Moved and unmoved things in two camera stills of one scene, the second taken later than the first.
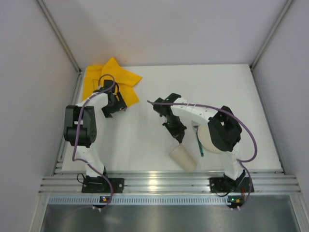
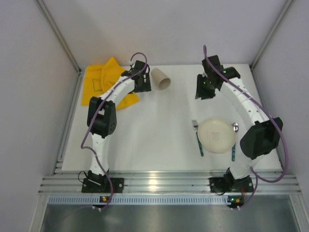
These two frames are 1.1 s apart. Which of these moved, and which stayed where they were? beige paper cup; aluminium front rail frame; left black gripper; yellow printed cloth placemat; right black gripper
Moved: left black gripper; beige paper cup; right black gripper
Stayed: aluminium front rail frame; yellow printed cloth placemat
